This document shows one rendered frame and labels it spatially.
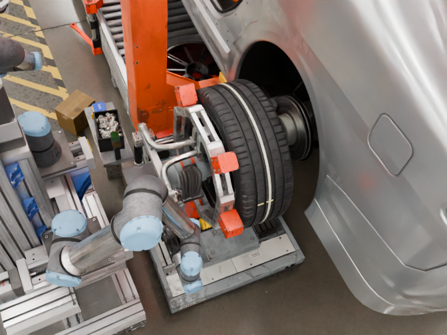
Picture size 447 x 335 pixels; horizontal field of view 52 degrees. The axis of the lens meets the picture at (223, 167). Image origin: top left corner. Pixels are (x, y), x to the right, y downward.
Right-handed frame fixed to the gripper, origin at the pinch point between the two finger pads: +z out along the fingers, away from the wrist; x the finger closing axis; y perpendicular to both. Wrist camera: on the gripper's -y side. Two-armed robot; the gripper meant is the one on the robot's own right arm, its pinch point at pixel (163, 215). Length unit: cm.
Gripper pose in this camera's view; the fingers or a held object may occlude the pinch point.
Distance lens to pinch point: 192.3
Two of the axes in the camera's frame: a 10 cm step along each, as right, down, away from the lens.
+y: 1.1, -5.7, -8.2
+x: -9.1, 2.7, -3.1
